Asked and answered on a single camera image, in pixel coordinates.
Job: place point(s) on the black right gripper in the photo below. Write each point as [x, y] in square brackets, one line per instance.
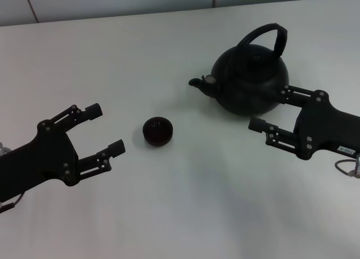
[326, 129]

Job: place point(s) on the black round teapot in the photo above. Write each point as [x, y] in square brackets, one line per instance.
[247, 96]

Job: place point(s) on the small dark teacup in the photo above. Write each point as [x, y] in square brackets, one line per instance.
[157, 139]

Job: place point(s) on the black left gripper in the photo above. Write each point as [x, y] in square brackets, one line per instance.
[36, 163]

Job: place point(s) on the black teapot lid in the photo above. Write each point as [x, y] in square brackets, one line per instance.
[256, 58]

